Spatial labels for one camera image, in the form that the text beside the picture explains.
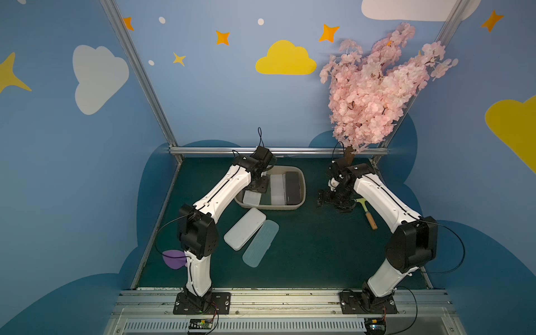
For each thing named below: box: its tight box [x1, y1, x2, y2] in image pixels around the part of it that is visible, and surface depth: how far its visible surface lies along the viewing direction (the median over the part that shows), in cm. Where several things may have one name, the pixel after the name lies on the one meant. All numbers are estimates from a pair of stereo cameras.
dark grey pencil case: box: [285, 171, 302, 206], surface depth 106 cm
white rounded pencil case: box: [224, 207, 267, 252], surface depth 93 cm
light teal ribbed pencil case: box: [242, 219, 280, 268], surface depth 90 cm
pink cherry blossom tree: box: [319, 22, 459, 163], surface depth 72 cm
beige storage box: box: [234, 164, 307, 211], surface depth 104 cm
